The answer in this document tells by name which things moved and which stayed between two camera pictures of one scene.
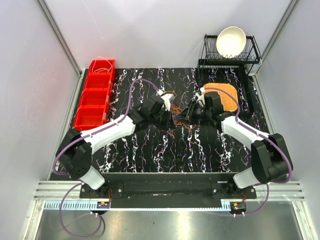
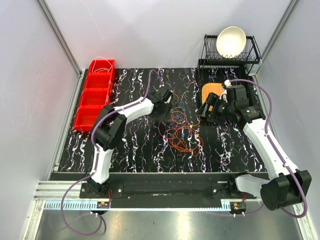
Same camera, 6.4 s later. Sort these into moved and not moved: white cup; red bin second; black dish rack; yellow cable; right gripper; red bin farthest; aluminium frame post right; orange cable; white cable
Moved: orange cable; yellow cable; right gripper
Not moved: red bin second; red bin farthest; white cable; black dish rack; white cup; aluminium frame post right
